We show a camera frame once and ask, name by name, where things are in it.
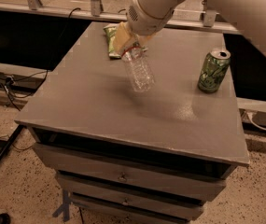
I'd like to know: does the black shoe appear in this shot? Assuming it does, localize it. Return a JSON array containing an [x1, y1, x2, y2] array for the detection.
[[0, 213, 11, 224]]

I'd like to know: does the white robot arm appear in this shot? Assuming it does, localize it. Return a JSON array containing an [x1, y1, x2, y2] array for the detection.
[[114, 0, 266, 57]]

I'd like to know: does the clear plastic water bottle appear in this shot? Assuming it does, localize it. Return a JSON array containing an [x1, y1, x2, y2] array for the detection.
[[121, 46, 155, 92]]

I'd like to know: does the green chip bag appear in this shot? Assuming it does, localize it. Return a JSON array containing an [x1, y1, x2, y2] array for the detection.
[[104, 23, 120, 59]]

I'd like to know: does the black metal leg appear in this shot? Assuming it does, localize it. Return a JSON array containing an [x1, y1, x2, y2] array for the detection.
[[0, 123, 26, 181]]

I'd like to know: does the black cable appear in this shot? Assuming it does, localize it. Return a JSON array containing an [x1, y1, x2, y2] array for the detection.
[[0, 7, 83, 112]]

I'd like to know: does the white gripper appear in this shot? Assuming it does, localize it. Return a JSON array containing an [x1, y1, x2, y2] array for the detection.
[[113, 0, 174, 56]]

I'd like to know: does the metal window railing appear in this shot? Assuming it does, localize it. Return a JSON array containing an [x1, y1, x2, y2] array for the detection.
[[0, 0, 238, 35]]

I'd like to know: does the green soda can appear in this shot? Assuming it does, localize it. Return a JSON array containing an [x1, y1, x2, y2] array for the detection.
[[197, 48, 231, 93]]

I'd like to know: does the white cable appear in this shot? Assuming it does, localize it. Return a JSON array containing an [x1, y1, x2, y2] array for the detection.
[[245, 110, 266, 133]]

